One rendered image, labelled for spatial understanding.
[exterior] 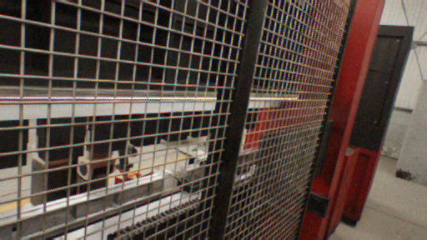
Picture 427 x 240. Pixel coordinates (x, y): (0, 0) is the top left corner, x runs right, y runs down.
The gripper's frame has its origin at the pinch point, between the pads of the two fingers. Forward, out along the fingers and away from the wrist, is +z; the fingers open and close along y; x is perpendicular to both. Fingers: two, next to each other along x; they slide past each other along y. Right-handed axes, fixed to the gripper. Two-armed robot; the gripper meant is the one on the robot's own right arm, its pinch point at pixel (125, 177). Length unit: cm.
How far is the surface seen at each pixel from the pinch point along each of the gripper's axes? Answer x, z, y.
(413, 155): 498, 92, 253
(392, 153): 681, 130, 245
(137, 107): -37, -47, 46
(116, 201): -40, -3, 30
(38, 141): -72, -38, 28
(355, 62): 98, -67, 140
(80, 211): -58, -5, 28
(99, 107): -55, -48, 41
